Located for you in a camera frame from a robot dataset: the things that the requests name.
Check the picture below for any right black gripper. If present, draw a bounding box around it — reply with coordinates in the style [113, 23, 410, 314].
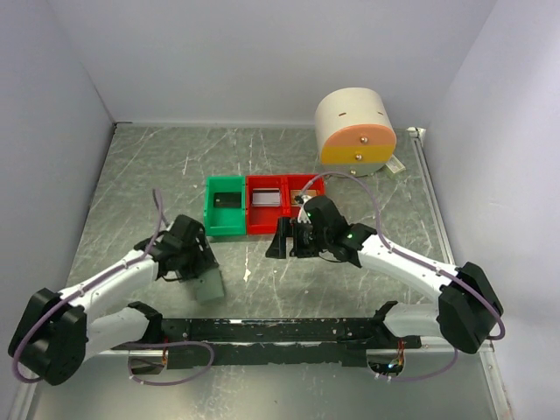
[266, 216, 331, 259]

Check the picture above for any mint green card holder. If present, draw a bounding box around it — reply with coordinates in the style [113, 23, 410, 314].
[194, 268, 225, 304]

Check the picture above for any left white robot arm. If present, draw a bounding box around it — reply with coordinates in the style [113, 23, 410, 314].
[8, 214, 225, 385]

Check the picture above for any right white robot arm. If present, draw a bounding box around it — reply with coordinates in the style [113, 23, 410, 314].
[265, 195, 503, 354]

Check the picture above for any gold orange card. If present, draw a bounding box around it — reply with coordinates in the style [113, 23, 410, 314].
[290, 189, 318, 207]

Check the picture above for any white magnetic stripe card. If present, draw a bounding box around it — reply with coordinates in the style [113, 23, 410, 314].
[250, 188, 282, 207]

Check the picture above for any black card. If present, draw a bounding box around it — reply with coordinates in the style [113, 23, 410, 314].
[213, 192, 243, 208]

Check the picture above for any middle red plastic bin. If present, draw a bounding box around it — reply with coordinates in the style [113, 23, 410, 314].
[245, 175, 286, 235]

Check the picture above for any red plastic bin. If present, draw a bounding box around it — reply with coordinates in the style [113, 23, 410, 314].
[283, 173, 326, 218]
[245, 175, 286, 235]

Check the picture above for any green plastic bin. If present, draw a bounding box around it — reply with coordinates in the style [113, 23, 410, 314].
[203, 176, 246, 237]

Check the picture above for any right red plastic bin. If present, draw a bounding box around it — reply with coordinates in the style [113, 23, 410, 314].
[283, 173, 326, 218]

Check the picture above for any beige cylindrical drawer cabinet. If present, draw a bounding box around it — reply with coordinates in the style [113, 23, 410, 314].
[314, 87, 396, 177]

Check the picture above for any small white tag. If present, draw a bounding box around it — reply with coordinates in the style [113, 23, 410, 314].
[385, 156, 406, 175]

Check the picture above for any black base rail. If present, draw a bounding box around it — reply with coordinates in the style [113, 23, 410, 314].
[108, 316, 425, 369]

